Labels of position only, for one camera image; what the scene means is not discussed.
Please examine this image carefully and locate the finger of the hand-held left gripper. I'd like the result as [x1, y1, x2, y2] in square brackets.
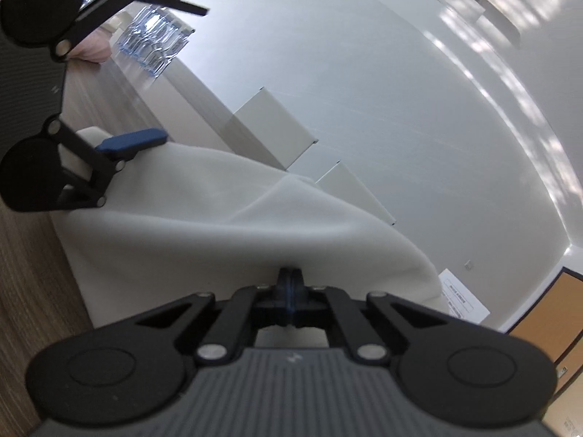
[49, 0, 211, 62]
[43, 115, 168, 211]

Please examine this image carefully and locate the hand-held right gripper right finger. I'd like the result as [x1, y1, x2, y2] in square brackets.
[290, 267, 450, 366]

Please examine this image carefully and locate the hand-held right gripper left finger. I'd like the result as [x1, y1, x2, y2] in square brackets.
[136, 267, 291, 365]

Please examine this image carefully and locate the white sweatshirt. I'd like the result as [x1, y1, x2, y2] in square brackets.
[50, 126, 449, 331]

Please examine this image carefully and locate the clear water bottle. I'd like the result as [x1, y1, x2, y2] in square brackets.
[137, 29, 196, 78]
[125, 27, 192, 68]
[117, 20, 183, 58]
[119, 11, 171, 46]
[125, 4, 160, 32]

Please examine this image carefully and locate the pink garment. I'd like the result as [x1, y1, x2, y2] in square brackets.
[68, 26, 113, 63]

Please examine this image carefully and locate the paper sign in wooden holder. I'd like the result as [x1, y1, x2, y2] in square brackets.
[438, 268, 491, 325]

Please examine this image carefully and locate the wooden door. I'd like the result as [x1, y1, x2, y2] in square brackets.
[506, 266, 583, 376]

